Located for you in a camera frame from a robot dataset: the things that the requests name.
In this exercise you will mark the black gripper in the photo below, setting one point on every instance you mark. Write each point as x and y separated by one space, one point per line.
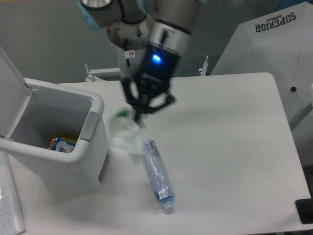
152 81

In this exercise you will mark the white plastic bag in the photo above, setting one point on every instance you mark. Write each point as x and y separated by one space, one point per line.
125 134

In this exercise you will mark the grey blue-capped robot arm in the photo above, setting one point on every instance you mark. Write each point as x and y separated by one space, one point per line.
151 36

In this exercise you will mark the white trash can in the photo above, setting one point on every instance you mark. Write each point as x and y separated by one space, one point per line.
55 131

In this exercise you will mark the white trash can lid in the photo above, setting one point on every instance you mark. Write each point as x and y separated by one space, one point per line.
15 94

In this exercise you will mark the clear plastic water bottle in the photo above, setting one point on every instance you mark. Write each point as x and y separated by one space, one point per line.
158 177

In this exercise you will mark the blue yellow snack package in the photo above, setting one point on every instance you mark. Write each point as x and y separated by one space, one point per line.
63 142

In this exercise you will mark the white Superior umbrella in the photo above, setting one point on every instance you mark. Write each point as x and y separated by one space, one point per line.
280 43

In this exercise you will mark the black device at table edge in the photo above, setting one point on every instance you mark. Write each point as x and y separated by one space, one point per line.
305 210

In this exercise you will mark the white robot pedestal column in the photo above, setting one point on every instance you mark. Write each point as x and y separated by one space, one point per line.
130 41

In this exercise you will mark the white metal base frame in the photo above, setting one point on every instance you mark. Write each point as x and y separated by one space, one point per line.
113 74

